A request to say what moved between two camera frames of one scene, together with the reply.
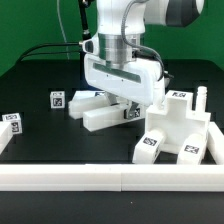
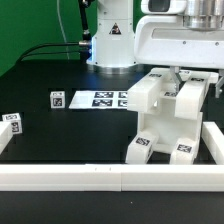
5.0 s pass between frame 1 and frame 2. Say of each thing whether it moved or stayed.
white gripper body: moved
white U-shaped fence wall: stayed
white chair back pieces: moved
